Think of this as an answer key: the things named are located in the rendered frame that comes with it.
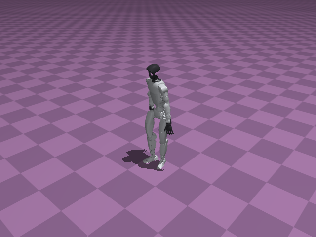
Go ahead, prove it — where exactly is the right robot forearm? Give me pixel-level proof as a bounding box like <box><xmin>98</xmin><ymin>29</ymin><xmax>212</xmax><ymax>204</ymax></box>
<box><xmin>148</xmin><ymin>96</ymin><xmax>154</xmax><ymax>109</ymax></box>

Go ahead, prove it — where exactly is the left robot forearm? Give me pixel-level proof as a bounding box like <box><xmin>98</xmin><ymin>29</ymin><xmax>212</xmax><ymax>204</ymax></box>
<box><xmin>164</xmin><ymin>104</ymin><xmax>171</xmax><ymax>123</ymax></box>

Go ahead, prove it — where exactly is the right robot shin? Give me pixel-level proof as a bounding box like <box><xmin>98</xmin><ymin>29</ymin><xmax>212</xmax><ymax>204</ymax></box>
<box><xmin>147</xmin><ymin>137</ymin><xmax>156</xmax><ymax>158</ymax></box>

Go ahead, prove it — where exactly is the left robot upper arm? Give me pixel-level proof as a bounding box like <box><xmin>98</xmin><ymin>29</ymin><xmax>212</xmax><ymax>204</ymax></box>
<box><xmin>158</xmin><ymin>84</ymin><xmax>170</xmax><ymax>108</ymax></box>

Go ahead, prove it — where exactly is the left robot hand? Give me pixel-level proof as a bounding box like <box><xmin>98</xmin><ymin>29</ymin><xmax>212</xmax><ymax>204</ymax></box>
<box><xmin>164</xmin><ymin>120</ymin><xmax>174</xmax><ymax>135</ymax></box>

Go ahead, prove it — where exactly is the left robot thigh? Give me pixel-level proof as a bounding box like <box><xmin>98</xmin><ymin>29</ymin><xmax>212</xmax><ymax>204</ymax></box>
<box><xmin>159</xmin><ymin>115</ymin><xmax>167</xmax><ymax>145</ymax></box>

